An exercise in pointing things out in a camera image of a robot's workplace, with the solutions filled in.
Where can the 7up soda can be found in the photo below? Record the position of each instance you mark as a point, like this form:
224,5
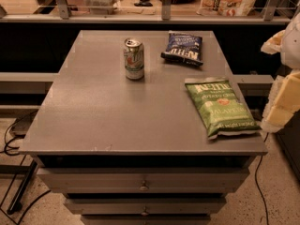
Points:
134,58

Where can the top drawer with knob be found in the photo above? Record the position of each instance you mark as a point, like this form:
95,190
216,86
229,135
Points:
224,180

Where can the drawer with knob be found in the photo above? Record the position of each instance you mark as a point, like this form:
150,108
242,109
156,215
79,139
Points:
224,180
157,206

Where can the grey drawer cabinet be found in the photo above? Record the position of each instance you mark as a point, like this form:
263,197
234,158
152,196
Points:
94,117

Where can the blue Kettle chips bag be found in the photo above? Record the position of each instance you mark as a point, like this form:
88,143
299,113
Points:
184,48

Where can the black metal stand leg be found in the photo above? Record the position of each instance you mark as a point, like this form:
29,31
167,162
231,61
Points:
26,172

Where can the colourful snack bag behind railing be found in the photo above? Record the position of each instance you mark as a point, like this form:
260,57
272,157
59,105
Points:
225,7

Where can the grey metal railing frame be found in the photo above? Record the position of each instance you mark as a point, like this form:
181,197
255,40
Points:
124,11

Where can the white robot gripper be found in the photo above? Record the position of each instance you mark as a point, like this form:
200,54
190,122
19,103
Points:
292,47

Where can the middle drawer with knob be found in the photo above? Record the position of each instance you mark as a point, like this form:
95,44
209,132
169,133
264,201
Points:
157,206

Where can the green Kettle jalapeno chips bag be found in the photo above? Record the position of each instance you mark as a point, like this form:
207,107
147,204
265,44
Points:
220,109

